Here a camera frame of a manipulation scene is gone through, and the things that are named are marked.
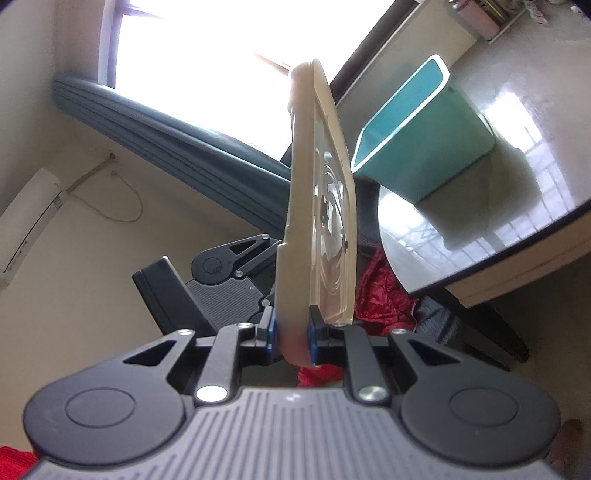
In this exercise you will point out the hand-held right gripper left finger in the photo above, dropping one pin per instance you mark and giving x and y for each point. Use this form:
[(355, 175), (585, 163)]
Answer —
[(273, 339)]

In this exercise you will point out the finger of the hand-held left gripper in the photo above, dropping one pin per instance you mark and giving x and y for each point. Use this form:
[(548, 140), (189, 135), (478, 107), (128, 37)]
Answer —
[(258, 256), (266, 302)]

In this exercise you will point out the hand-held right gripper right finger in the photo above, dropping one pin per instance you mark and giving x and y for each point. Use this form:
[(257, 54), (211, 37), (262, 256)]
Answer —
[(314, 339)]

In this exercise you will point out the teal plastic storage bin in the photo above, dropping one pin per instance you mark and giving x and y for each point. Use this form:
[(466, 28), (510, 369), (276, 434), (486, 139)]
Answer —
[(438, 147)]

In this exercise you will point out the glossy grey desktop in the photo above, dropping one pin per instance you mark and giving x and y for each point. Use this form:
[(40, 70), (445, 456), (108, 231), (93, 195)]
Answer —
[(531, 194)]

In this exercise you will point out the red cloth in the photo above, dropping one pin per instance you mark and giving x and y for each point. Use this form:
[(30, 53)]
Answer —
[(383, 295)]

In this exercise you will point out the grey blue pleated curtain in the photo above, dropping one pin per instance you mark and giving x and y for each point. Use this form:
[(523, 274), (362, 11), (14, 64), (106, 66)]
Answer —
[(161, 134)]

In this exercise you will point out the white air conditioner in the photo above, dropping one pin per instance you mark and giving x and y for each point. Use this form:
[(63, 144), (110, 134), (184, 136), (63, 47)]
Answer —
[(27, 226)]

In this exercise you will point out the bright window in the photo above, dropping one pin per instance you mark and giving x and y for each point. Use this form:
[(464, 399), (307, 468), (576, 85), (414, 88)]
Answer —
[(207, 55)]

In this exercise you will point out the pink water bottle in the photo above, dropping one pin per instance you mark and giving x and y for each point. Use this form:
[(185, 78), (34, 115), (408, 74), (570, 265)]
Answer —
[(478, 16)]

